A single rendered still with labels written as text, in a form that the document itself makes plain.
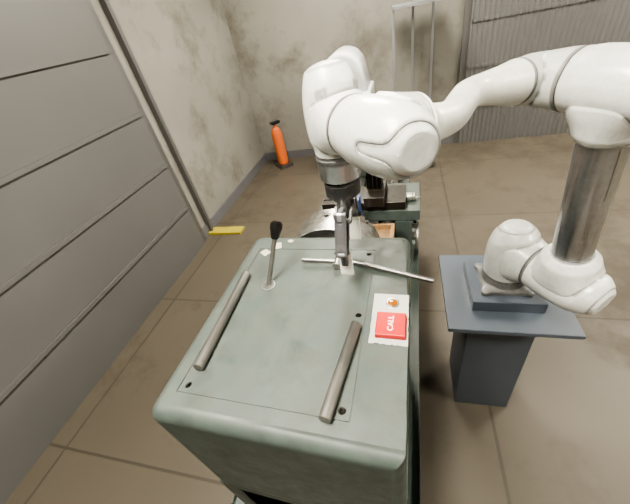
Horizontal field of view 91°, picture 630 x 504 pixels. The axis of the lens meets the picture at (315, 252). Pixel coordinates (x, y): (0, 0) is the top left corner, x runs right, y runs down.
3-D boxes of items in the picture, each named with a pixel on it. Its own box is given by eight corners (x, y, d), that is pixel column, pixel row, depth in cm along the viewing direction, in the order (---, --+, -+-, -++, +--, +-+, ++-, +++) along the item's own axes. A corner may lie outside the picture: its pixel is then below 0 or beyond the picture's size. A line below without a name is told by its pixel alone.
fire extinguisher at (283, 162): (296, 161, 481) (285, 117, 441) (291, 169, 460) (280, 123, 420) (279, 162, 489) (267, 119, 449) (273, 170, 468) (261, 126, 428)
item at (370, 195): (384, 206, 153) (383, 197, 150) (363, 207, 156) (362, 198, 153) (387, 186, 168) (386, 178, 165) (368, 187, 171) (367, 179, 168)
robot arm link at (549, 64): (502, 48, 72) (561, 49, 62) (555, 40, 78) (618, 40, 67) (489, 109, 80) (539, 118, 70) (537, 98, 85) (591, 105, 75)
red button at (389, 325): (405, 343, 61) (405, 336, 60) (375, 340, 63) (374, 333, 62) (406, 318, 66) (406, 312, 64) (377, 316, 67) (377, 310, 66)
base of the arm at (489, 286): (518, 259, 133) (521, 249, 130) (535, 297, 117) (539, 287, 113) (472, 259, 138) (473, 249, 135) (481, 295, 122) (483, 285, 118)
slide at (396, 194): (405, 209, 156) (405, 201, 153) (323, 211, 169) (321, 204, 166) (406, 191, 169) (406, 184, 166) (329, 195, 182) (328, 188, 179)
